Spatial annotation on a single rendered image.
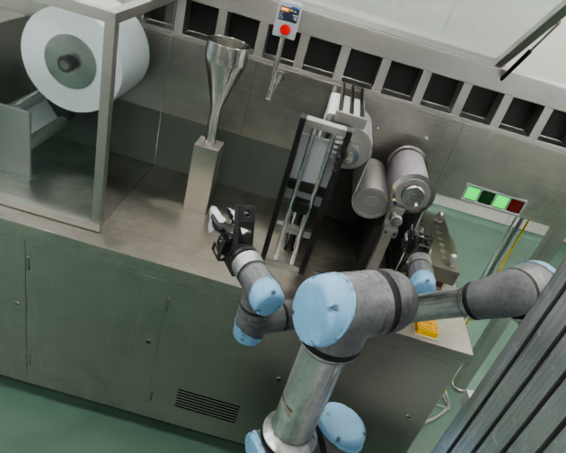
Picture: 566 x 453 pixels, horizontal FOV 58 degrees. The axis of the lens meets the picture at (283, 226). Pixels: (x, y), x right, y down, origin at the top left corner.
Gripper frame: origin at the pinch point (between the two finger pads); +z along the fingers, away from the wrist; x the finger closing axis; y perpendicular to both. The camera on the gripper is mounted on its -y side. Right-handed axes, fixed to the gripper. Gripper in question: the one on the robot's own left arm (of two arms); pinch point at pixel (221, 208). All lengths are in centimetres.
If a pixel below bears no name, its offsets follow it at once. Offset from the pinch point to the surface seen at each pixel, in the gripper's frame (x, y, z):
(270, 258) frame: 33.8, 27.1, 15.3
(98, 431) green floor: -3, 125, 24
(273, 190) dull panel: 53, 23, 57
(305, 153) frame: 29.1, -13.7, 14.7
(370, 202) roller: 60, -2, 11
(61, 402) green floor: -15, 127, 42
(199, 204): 18, 28, 48
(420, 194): 69, -12, 1
